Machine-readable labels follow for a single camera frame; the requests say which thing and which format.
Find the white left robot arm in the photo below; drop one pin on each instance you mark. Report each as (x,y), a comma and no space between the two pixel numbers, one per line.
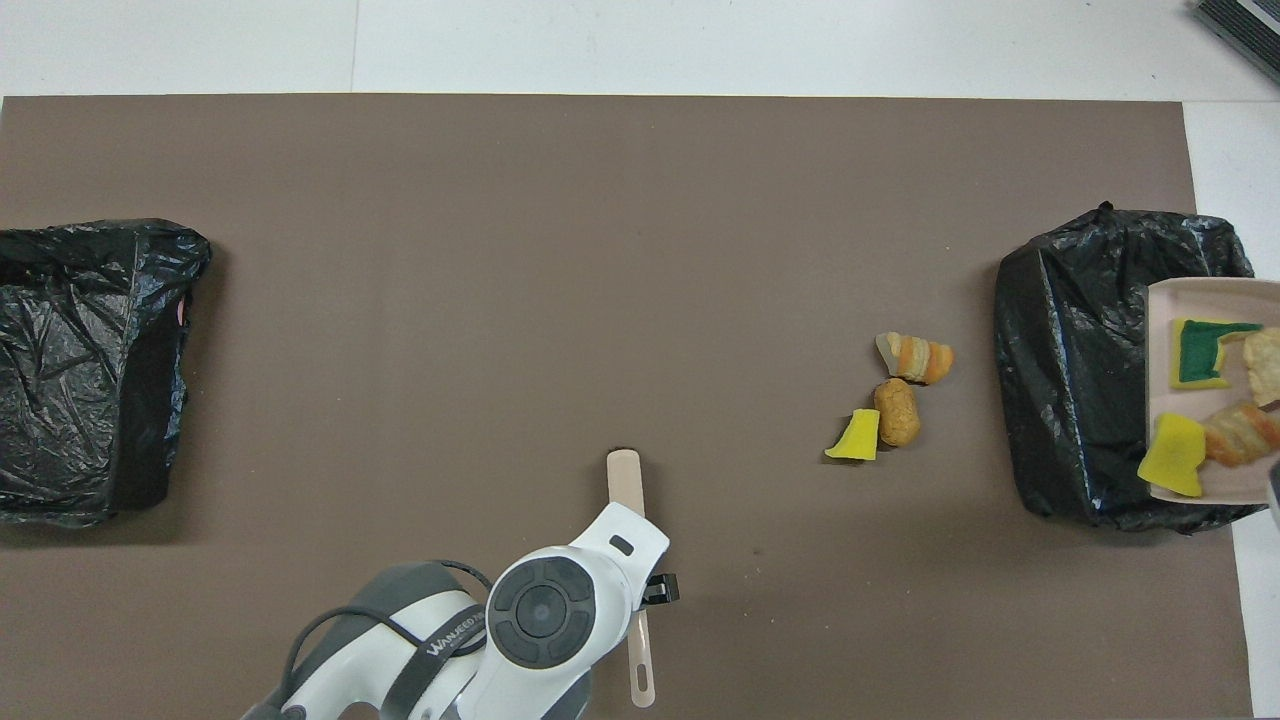
(540,610)

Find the beige plastic dustpan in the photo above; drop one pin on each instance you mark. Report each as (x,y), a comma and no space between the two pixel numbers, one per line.
(1162,400)

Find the brown table mat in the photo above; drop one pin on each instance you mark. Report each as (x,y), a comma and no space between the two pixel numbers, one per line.
(500,250)

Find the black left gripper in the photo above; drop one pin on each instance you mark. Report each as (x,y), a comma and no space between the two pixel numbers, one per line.
(660,590)

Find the green and yellow sponge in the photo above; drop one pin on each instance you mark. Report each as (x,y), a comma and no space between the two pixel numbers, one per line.
(1195,360)

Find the dark grey ribbed device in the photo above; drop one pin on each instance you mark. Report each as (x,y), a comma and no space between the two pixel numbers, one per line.
(1245,25)

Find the small yellow sponge piece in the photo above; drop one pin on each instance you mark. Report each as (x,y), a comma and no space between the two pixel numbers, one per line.
(858,438)

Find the pale bread chunk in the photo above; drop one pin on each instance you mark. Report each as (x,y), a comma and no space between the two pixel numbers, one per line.
(1265,365)

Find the orange striped bread slice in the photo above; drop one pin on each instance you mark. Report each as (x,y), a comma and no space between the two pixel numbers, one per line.
(1240,432)

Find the beige hand brush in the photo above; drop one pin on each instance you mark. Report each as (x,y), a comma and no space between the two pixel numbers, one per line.
(622,480)

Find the brown bread roll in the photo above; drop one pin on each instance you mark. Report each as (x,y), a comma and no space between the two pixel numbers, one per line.
(897,412)

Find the striped croissant piece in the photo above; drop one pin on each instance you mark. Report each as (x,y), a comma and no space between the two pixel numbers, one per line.
(920,360)

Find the black bag lined bin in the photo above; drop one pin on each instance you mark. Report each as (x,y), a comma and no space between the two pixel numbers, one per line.
(1080,380)
(80,380)

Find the yellow sponge block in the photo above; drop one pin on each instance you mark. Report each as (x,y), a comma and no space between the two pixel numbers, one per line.
(1175,455)

